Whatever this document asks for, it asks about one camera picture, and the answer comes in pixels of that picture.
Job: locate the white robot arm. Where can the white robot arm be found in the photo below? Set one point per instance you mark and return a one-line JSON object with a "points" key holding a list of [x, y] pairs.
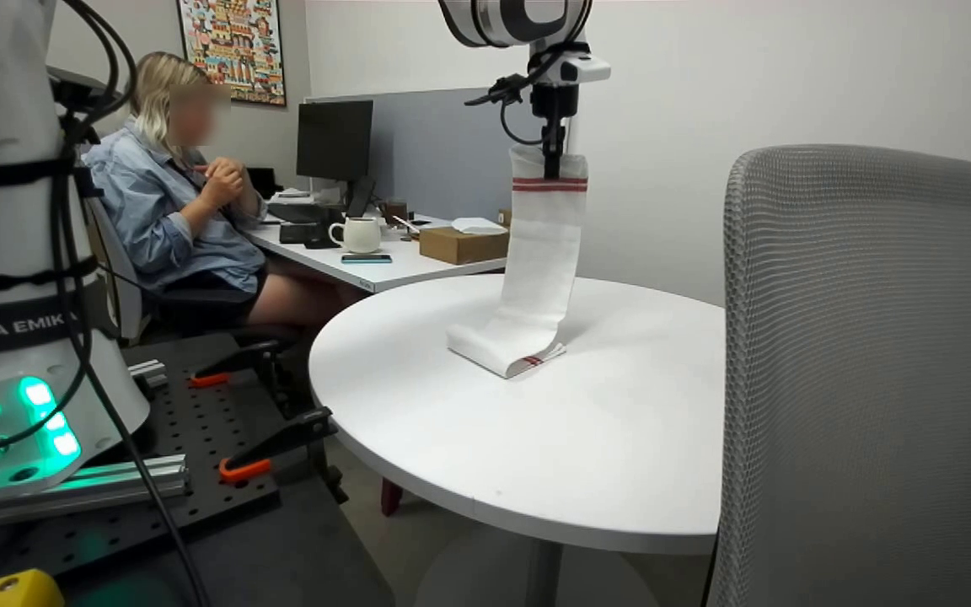
{"points": [[539, 24]]}

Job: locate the teal case smartphone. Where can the teal case smartphone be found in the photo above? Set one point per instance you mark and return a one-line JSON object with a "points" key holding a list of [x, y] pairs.
{"points": [[364, 257]]}

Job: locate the black computer monitor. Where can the black computer monitor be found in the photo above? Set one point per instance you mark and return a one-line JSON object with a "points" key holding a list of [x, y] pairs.
{"points": [[333, 144]]}

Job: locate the seated person in blue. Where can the seated person in blue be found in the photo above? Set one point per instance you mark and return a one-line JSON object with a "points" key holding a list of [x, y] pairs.
{"points": [[183, 222]]}

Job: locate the round white table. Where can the round white table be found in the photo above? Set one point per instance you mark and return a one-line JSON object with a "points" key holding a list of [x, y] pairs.
{"points": [[609, 446]]}

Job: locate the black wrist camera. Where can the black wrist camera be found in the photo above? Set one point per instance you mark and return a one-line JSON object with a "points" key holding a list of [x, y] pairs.
{"points": [[566, 68]]}

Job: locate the white side desk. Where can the white side desk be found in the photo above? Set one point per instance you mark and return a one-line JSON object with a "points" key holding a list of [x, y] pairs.
{"points": [[401, 263]]}

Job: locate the white teapot mug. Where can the white teapot mug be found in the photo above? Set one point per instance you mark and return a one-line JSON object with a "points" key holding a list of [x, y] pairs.
{"points": [[356, 235]]}

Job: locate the grey mesh office chair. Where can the grey mesh office chair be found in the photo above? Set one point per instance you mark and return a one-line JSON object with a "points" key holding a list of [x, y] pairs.
{"points": [[848, 383]]}

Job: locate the white red-striped kitchen towel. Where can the white red-striped kitchen towel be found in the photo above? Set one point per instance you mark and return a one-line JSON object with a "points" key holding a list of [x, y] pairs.
{"points": [[539, 267]]}

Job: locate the yellow object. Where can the yellow object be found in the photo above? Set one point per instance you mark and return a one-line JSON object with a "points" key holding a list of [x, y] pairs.
{"points": [[30, 588]]}

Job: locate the colourful wall poster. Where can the colourful wall poster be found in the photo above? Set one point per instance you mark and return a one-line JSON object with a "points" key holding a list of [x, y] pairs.
{"points": [[236, 42]]}

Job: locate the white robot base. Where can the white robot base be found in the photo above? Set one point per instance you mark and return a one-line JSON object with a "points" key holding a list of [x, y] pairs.
{"points": [[66, 390]]}

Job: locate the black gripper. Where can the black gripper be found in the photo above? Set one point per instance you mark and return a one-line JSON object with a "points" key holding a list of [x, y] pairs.
{"points": [[553, 107]]}

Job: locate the large brown cardboard box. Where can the large brown cardboard box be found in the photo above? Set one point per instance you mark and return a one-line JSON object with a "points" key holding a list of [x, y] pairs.
{"points": [[458, 247]]}

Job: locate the white envelope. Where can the white envelope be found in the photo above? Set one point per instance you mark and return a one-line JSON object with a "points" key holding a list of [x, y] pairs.
{"points": [[476, 226]]}

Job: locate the orange handled clamp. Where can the orange handled clamp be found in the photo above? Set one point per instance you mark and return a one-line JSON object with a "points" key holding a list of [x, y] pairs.
{"points": [[255, 356], [256, 459]]}

